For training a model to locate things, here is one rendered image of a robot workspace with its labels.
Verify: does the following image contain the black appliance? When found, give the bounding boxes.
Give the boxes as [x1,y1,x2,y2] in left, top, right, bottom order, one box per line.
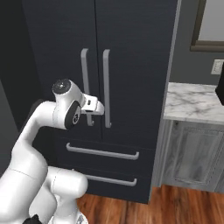
[214,61,224,107]

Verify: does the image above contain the grey fridge side panel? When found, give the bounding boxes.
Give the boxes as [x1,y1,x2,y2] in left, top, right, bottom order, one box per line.
[148,0,183,205]

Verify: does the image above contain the grey horizontal fridge drawer handle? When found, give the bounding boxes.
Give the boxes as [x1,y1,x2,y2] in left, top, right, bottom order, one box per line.
[83,173,138,187]
[66,142,140,161]

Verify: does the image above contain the white wall socket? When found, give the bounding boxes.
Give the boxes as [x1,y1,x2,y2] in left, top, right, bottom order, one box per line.
[210,59,224,76]

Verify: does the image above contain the grey vertical fridge door handle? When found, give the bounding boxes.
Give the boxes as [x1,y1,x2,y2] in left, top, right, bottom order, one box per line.
[80,47,95,127]
[101,48,113,130]

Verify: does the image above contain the grey wooden cupboard door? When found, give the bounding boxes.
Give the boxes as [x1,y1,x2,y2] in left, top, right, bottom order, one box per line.
[168,120,224,188]

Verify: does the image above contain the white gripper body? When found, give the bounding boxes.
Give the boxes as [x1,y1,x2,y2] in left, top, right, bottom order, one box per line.
[92,98,105,116]

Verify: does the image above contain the brown framed window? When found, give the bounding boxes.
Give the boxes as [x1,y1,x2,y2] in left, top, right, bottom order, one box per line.
[190,0,224,53]

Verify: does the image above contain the dark fridge door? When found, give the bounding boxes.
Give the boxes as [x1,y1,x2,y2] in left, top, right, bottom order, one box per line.
[94,0,179,151]
[21,0,103,142]

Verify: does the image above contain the dark fridge drawer front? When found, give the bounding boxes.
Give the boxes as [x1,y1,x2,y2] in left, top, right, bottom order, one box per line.
[53,134,156,177]
[71,165,153,205]

